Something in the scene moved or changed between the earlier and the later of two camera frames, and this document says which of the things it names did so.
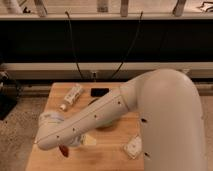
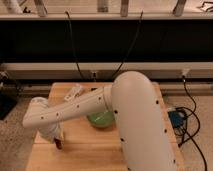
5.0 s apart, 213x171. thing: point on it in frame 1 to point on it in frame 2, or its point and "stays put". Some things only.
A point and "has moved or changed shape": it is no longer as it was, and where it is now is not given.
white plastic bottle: x=71 y=96 stays put
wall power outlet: x=94 y=75 stays put
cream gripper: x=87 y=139 to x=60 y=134
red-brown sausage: x=64 y=150 has moved or changed shape
